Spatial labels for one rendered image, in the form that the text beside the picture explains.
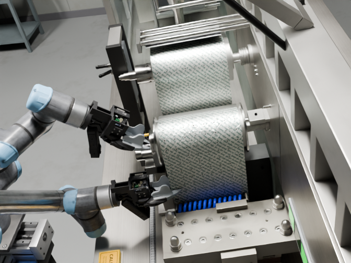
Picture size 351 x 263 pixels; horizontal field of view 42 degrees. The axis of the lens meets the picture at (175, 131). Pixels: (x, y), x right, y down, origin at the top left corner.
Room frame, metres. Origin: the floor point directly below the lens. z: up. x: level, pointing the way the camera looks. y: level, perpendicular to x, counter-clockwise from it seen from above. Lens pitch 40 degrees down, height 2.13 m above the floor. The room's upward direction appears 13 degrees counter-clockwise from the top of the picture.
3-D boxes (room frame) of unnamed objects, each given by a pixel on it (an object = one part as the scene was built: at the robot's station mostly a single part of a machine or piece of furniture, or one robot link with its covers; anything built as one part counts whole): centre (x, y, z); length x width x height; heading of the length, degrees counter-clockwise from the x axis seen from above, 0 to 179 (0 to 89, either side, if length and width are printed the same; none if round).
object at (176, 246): (0.81, 0.07, 1.05); 0.04 x 0.04 x 0.04
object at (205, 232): (0.84, -0.09, 1.00); 0.40 x 0.16 x 0.06; 85
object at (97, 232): (1.01, 0.34, 1.01); 0.11 x 0.08 x 0.11; 33
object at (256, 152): (1.06, -0.11, 1.00); 0.33 x 0.07 x 0.20; 85
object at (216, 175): (0.96, -0.07, 1.11); 0.23 x 0.01 x 0.18; 85
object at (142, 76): (1.29, 0.05, 1.33); 0.06 x 0.06 x 0.06; 85
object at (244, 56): (1.26, -0.26, 1.33); 0.07 x 0.07 x 0.07; 85
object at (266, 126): (1.01, -0.24, 1.25); 0.07 x 0.04 x 0.04; 85
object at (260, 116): (1.01, -0.24, 1.28); 0.06 x 0.05 x 0.02; 85
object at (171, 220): (0.91, 0.07, 1.05); 0.04 x 0.04 x 0.04
